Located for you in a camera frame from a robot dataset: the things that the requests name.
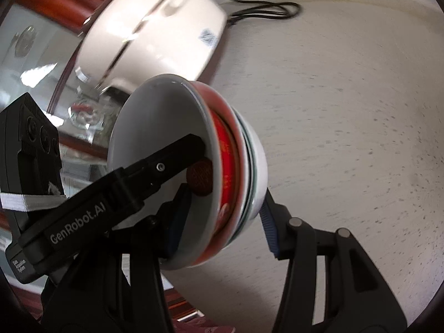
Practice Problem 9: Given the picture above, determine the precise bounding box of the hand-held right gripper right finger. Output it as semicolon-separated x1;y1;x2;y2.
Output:
258;187;407;333

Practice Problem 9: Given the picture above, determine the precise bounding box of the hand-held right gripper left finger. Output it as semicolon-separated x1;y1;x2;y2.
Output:
42;184;195;333

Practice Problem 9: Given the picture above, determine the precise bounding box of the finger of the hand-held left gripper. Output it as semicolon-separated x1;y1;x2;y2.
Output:
114;133;206;212

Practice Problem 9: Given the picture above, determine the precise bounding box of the red and white bowl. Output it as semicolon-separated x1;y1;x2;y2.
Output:
107;74;245;271

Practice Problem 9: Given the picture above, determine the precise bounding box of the white bowl with thin rim line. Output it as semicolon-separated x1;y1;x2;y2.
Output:
229;107;268;247

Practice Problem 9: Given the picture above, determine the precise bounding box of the dark red patterned cloth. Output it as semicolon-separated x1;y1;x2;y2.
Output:
171;314;236;333

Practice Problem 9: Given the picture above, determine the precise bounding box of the cream rice cooker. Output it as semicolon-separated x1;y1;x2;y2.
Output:
74;0;228;94

